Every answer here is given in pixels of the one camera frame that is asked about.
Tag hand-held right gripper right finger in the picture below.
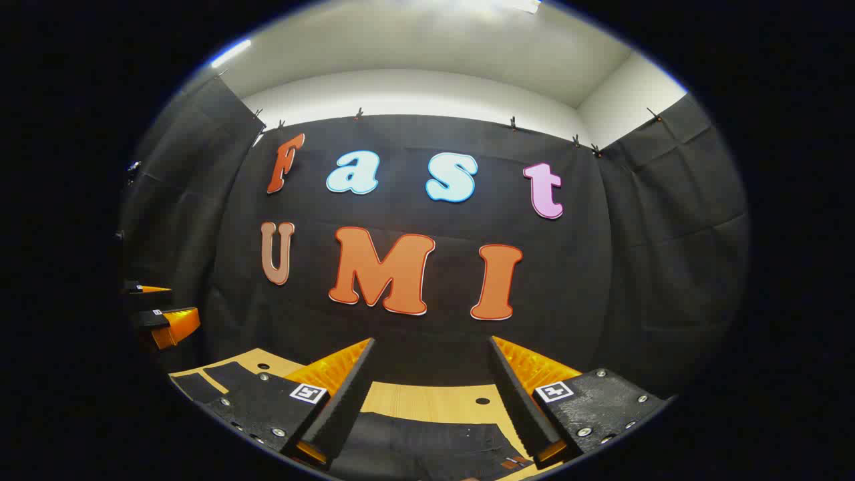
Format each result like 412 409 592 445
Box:
487 335 670 470

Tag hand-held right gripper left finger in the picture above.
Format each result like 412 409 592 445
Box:
202 337 377 468

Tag dark grey jeans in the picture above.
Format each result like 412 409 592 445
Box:
170 361 536 481

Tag ceiling light strip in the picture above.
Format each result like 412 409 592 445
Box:
210 38 253 69

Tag row of black cloth clips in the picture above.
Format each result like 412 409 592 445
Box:
250 106 665 160

